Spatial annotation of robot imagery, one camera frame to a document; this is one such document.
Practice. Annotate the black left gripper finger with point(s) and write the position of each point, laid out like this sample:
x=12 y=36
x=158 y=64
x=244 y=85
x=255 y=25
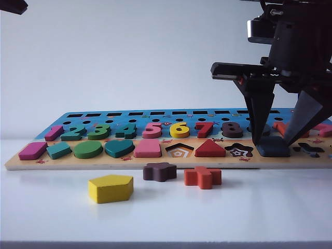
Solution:
x=10 y=5

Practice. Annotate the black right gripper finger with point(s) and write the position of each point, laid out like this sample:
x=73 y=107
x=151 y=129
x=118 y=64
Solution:
x=303 y=116
x=259 y=111

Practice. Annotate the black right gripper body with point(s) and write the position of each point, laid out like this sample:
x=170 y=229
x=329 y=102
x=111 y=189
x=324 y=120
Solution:
x=298 y=52

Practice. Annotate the navy rectangle block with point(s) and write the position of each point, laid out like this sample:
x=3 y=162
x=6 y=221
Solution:
x=273 y=150

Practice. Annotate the navy number nine piece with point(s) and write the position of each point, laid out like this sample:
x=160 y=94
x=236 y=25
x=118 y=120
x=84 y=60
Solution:
x=267 y=129

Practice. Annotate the orange number ten piece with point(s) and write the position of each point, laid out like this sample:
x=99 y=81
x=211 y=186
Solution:
x=281 y=127

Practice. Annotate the pink symbol piece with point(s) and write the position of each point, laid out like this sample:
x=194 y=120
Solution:
x=325 y=131

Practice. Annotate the brown number eight piece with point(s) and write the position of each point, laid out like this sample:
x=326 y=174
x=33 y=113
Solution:
x=225 y=133

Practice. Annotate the red number seven piece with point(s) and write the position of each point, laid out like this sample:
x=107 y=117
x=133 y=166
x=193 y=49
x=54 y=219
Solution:
x=204 y=132

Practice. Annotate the red triangle block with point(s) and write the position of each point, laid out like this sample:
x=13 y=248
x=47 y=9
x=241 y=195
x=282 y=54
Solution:
x=209 y=150

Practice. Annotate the yellow number six piece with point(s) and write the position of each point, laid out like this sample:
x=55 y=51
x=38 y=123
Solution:
x=174 y=131

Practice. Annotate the orange cross block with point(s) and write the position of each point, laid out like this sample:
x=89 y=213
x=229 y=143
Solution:
x=202 y=179

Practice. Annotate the pink number five piece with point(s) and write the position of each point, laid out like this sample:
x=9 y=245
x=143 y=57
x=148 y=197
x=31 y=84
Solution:
x=151 y=133

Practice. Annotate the pink trapezoid block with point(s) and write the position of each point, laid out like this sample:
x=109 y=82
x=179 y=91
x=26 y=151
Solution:
x=147 y=150

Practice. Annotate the brown star block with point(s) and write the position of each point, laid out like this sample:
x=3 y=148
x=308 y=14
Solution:
x=158 y=173

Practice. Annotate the teal number four piece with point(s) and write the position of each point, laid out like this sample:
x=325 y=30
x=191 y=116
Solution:
x=130 y=131

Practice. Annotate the magenta number one piece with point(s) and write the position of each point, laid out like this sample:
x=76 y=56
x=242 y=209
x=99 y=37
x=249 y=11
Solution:
x=53 y=132

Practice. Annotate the teal heart block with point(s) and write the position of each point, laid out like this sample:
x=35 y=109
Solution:
x=119 y=149

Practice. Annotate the teal number two piece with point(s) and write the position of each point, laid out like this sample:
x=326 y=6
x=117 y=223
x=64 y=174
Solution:
x=72 y=137

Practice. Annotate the magenta parallelogram block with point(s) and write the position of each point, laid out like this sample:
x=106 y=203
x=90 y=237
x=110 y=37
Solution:
x=31 y=151

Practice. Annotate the teal square block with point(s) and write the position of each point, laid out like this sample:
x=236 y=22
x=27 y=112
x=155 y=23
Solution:
x=59 y=151

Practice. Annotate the green number three piece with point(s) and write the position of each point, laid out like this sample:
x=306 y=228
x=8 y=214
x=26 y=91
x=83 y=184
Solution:
x=101 y=135

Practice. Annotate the colourful wooden puzzle board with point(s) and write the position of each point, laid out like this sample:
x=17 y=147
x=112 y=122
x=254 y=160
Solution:
x=103 y=162

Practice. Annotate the green oval block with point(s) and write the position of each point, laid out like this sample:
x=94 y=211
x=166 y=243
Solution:
x=87 y=150

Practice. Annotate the yellow pentagon block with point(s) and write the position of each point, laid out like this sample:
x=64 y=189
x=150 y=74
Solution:
x=111 y=192

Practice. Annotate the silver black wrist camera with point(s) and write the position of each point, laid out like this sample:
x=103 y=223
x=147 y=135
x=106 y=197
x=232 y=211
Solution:
x=259 y=31

